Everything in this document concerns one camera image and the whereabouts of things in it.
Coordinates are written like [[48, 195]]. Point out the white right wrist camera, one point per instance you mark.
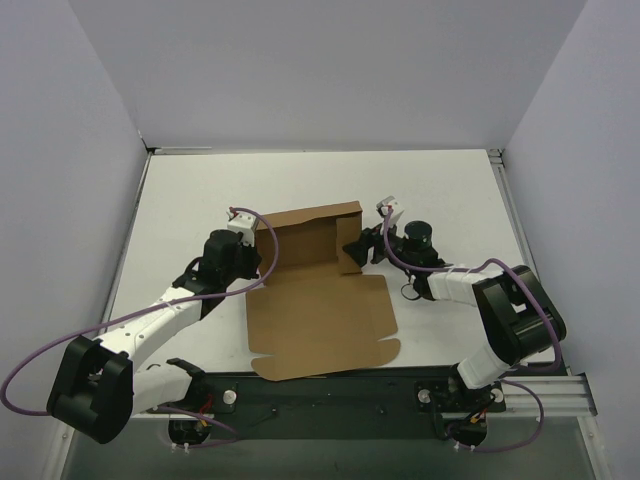
[[390, 210]]

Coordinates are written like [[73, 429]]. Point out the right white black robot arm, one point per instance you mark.
[[522, 326]]

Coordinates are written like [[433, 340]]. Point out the aluminium frame rail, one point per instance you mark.
[[561, 396]]

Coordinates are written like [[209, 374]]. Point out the brown cardboard box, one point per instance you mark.
[[317, 312]]

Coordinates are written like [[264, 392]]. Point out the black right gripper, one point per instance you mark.
[[375, 242]]

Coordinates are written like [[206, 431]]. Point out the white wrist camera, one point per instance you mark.
[[390, 210], [243, 223]]

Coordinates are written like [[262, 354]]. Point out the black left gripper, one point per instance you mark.
[[250, 257]]

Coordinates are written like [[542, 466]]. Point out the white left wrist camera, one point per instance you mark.
[[243, 223]]

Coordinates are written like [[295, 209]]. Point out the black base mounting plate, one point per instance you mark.
[[386, 403]]

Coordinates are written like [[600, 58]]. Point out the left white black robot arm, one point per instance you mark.
[[99, 385]]

